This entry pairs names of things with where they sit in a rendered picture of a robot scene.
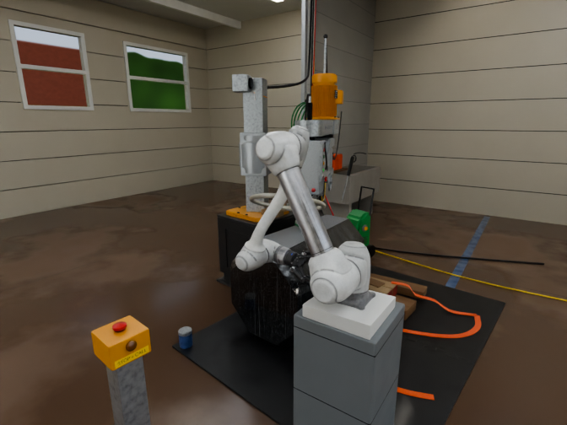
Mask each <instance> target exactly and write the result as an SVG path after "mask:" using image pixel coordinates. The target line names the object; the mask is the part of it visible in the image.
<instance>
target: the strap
mask: <svg viewBox="0 0 567 425"><path fill-rule="evenodd" d="M391 283H393V284H398V285H403V286H406V287H409V288H410V286H409V285H407V284H406V283H402V282H391ZM410 289H411V288H410ZM411 290H412V289H411ZM412 292H413V290H412ZM413 294H414V295H415V296H417V297H419V298H422V299H428V300H431V301H434V302H436V303H437V304H439V305H440V306H441V307H443V308H444V309H446V310H447V311H449V312H451V313H454V314H458V315H470V316H474V319H475V326H474V327H473V328H472V329H471V330H470V331H467V332H464V333H461V334H454V335H444V334H434V333H427V332H421V331H411V330H407V329H402V331H403V332H407V333H412V334H416V335H421V336H432V337H441V338H460V337H466V336H470V335H473V334H474V333H476V332H478V331H479V329H480V328H481V320H480V315H476V314H472V313H465V312H458V311H454V310H451V309H447V308H446V307H445V306H444V305H442V304H441V303H439V302H438V301H437V300H435V299H432V298H429V297H425V296H422V295H419V294H416V293H415V292H413ZM397 392H398V393H402V394H404V395H410V396H414V397H419V398H424V399H429V400H435V398H434V395H431V394H426V393H421V392H417V391H412V390H406V389H403V388H399V387H397Z"/></svg>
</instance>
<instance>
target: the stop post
mask: <svg viewBox="0 0 567 425"><path fill-rule="evenodd" d="M119 321H125V322H126V323H127V327H126V328H125V329H124V330H122V331H113V330H112V326H113V325H114V324H115V323H116V322H119ZM91 336H92V342H93V347H94V354H95V355H96V356H97V357H98V358H99V359H100V360H101V361H102V362H103V363H104V364H105V366H106V371H107V377H108V382H109V388H110V394H111V404H112V411H113V416H114V422H115V425H151V424H150V416H149V403H148V396H147V389H146V381H145V374H144V367H143V355H145V354H147V353H149V352H151V344H150V336H149V329H148V328H147V327H146V326H145V325H143V324H141V323H140V322H139V321H137V320H136V319H134V318H133V317H131V316H130V315H129V316H127V317H124V318H122V319H119V320H117V321H114V322H112V323H110V324H108V325H104V326H102V327H100V328H98V329H96V330H93V331H91ZM132 340H134V341H136V342H137V347H136V348H135V349H134V350H133V351H131V352H129V351H127V350H126V345H127V343H128V342H129V341H132Z"/></svg>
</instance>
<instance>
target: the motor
mask: <svg viewBox="0 0 567 425"><path fill-rule="evenodd" d="M337 81H338V76H337V75H336V74H335V73H317V74H313V76H312V83H313V86H311V103H312V116H313V117H312V120H340V118H339V117H338V118H337V117H336V116H337V105H342V104H343V91H342V90H338V87H337V85H335V84H336V83H337Z"/></svg>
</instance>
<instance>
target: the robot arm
mask: <svg viewBox="0 0 567 425"><path fill-rule="evenodd" d="M309 143H310V135H309V132H308V129H306V128H304V127H302V126H297V125H296V126H293V127H291V128H290V129H289V132H284V131H276V132H269V133H268V134H266V135H264V136H263V137H261V138H260V139H259V140H258V141H257V143H256V156H257V157H258V158H259V159H260V160H261V161H262V162H263V163H264V164H265V165H266V166H267V167H268V168H269V170H270V171H271V172H272V174H273V175H275V176H277V177H278V179H279V181H280V184H279V188H278V191H277V193H276V195H275V196H274V198H273V199H272V201H271V203H270V204H269V206H268V208H267V210H266V212H265V213H264V214H263V215H262V218H261V219H260V221H259V223H258V224H257V226H256V228H255V230H254V232H253V234H252V236H251V239H250V240H249V241H247V242H246V243H245V245H244V246H243V248H242V249H241V250H240V252H239V253H238V255H237V256H236V258H235V264H236V265H237V267H238V268H239V269H241V270H242V271H244V272H249V271H253V270H255V269H257V268H259V267H261V266H263V265H264V264H265V263H269V262H273V261H274V262H277V263H279V264H281V265H284V266H286V265H288V266H291V267H290V268H289V269H290V272H292V273H293V274H294V275H295V276H296V277H297V278H298V279H299V280H300V281H301V282H304V281H305V282H306V281H308V282H310V289H311V292H312V294H313V296H314V297H315V298H316V299H317V300H318V301H319V302H321V303H324V304H335V303H338V304H344V305H347V306H350V307H354V308H356V309H360V310H364V309H365V306H366V305H367V304H368V303H369V302H370V301H371V300H372V299H373V298H374V297H375V293H374V292H370V291H369V284H370V253H369V251H368V249H367V247H366V246H365V245H364V244H363V243H360V242H356V241H346V242H344V243H343V244H341V245H340V246H339V248H336V247H333V245H332V242H331V240H330V238H329V235H328V233H327V230H326V228H325V226H324V224H323V222H322V220H321V216H320V214H319V212H318V210H317V208H316V204H315V203H314V201H313V198H312V196H311V193H310V191H309V189H308V186H307V184H306V183H305V179H304V177H303V175H302V173H301V169H302V166H303V164H304V162H305V158H306V155H307V152H308V147H309ZM287 199H288V202H289V205H290V207H291V209H292V211H293V214H294V216H295V219H296V221H297V224H298V225H299V227H300V231H301V233H302V235H303V237H304V239H305V242H306V244H307V247H308V249H309V250H302V254H298V253H297V252H294V251H292V250H291V249H289V248H287V247H284V246H281V245H280V244H278V243H276V242H274V241H271V240H269V239H264V235H265V233H266V232H267V229H268V228H269V226H270V225H271V223H272V222H273V220H274V219H275V218H276V216H277V215H278V213H279V211H280V210H281V208H282V207H283V205H284V203H285V202H286V201H287ZM305 258H306V259H305ZM307 261H309V264H308V265H309V269H310V276H309V275H305V273H304V271H303V269H302V267H303V266H304V264H305V263H306V262H307ZM295 268H299V270H300V273H301V275H302V276H301V275H300V274H299V273H298V272H297V271H296V270H295Z"/></svg>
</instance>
